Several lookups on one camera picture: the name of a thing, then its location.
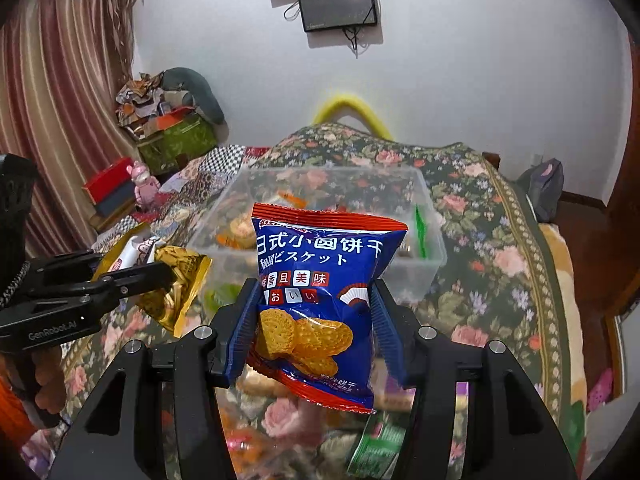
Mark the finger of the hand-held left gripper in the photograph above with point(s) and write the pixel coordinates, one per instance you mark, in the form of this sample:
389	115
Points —
145	277
65	266

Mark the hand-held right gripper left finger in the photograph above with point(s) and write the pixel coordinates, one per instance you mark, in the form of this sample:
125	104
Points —
244	321

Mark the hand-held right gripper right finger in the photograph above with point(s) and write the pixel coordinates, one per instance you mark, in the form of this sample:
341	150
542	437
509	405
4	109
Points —
385	322

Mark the gold snack packet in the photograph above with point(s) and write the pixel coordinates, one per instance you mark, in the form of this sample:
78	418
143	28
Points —
186	285

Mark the blue biscuit packet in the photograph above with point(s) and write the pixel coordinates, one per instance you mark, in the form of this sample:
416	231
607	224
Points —
310	260

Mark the clear plastic container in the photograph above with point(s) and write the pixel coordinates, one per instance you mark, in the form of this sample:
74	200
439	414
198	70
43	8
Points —
325	185

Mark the person's left hand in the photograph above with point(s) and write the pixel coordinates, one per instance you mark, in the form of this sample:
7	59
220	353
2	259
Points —
50	380

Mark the white red snack packet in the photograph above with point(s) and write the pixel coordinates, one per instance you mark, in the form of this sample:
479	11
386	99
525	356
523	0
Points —
137	252

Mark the light green snack packet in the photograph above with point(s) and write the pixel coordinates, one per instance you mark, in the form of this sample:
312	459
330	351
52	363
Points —
225	294

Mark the orange snack packet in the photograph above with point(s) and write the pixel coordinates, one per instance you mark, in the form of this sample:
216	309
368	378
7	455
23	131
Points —
237	235

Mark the pink toy figure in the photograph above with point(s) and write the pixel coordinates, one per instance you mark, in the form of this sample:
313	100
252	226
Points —
146	187

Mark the red box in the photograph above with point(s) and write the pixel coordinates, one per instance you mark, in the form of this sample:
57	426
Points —
107	180

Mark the green white snack packet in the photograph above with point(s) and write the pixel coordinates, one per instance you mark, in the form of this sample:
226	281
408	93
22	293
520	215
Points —
375	445

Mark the checkered cloth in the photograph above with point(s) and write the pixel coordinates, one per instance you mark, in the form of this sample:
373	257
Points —
220	162

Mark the striped pink curtain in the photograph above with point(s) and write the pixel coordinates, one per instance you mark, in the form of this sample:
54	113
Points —
55	110

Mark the pile of patterned cloth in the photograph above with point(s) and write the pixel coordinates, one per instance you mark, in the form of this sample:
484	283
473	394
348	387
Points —
142	97

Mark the grey pillow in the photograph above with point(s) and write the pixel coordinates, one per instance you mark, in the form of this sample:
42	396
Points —
200	85

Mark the grey backpack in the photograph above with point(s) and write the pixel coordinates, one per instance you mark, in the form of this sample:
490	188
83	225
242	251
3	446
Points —
542	192

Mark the yellow pillow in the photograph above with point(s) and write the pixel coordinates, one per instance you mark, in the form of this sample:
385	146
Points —
350	105

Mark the pink slipper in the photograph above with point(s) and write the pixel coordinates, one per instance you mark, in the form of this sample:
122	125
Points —
600	390

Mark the wooden door frame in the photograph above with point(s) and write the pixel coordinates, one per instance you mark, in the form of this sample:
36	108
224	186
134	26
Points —
625	210

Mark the small black wall monitor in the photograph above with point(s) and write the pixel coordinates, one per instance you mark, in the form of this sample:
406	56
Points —
337	5

